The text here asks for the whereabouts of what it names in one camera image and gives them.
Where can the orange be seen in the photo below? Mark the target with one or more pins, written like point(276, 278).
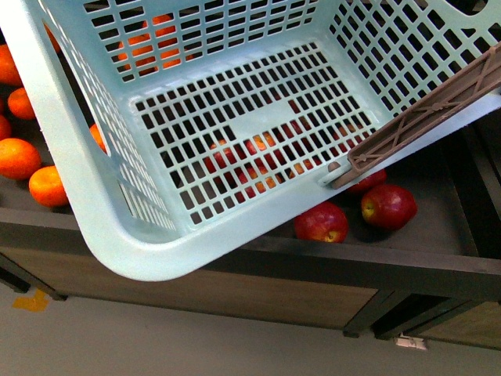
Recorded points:
point(20, 105)
point(46, 187)
point(19, 159)

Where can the red apple front right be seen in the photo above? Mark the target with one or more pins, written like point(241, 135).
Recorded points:
point(388, 207)

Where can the orange top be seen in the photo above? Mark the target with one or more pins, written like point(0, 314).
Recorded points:
point(20, 105)

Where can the red apple front bottom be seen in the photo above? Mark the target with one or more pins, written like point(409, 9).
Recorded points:
point(325, 222)

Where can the dark wooden display stand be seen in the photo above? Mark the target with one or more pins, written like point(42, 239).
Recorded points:
point(438, 278)

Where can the orange left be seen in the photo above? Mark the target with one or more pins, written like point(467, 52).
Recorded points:
point(19, 159)

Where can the brown basket handle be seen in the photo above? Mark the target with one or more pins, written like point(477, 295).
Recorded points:
point(473, 82)

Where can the red apple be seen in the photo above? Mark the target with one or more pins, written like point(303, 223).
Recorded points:
point(388, 207)
point(325, 222)

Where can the orange front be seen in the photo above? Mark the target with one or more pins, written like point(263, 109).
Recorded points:
point(46, 187)

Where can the light blue plastic basket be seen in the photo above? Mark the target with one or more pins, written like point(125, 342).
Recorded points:
point(185, 129)

